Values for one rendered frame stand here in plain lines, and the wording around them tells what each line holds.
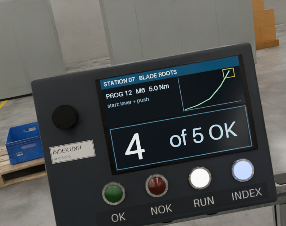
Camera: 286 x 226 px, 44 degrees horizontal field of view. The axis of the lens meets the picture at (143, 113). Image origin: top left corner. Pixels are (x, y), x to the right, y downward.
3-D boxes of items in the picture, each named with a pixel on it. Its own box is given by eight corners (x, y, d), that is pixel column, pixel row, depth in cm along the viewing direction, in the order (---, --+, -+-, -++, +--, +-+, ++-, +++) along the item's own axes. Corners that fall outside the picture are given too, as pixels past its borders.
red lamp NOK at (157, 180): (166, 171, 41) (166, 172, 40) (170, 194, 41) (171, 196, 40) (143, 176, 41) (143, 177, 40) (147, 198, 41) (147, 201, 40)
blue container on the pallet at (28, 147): (51, 137, 399) (46, 118, 393) (54, 154, 343) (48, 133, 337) (13, 146, 390) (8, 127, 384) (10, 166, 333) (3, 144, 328)
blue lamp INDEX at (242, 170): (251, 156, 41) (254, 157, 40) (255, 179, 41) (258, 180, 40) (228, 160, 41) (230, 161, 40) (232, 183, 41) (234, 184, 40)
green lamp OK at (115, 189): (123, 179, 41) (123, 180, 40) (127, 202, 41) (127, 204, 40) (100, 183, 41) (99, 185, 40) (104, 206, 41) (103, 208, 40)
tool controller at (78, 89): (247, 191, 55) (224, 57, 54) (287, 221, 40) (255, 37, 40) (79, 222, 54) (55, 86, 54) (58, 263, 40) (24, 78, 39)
